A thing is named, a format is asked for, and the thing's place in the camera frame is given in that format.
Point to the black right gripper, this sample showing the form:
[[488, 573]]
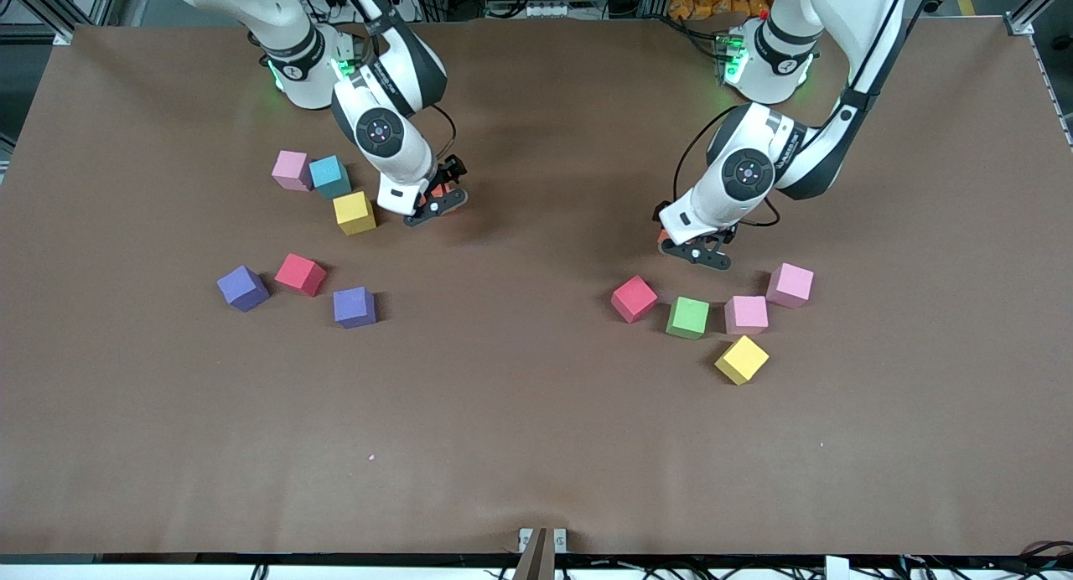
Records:
[[449, 174]]

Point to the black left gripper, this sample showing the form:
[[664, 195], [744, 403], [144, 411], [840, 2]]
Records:
[[728, 233]]

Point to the yellow foam cube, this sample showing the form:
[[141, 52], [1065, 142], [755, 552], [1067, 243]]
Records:
[[354, 211], [742, 359]]

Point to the red foam cube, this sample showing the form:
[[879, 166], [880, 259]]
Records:
[[634, 297], [299, 273]]

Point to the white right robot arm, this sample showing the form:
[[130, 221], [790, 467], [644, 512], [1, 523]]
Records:
[[377, 132]]

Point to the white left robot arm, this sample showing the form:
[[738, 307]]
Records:
[[746, 173]]

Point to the pink foam cube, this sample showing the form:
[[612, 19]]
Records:
[[746, 313], [790, 284], [292, 169]]

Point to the green foam cube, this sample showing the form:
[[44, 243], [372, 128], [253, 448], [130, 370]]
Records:
[[687, 316]]

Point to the blue foam cube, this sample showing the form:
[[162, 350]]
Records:
[[329, 176]]

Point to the purple foam cube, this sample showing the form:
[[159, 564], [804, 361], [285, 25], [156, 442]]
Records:
[[241, 287], [353, 306]]

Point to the brown paper table cover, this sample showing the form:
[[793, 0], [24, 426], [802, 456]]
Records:
[[536, 396]]

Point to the small white box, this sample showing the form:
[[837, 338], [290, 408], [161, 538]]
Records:
[[837, 568]]

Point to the brown flat stick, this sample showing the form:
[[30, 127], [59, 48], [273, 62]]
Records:
[[536, 559]]

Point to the silver metal bracket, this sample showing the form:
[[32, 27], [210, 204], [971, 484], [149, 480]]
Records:
[[558, 540]]

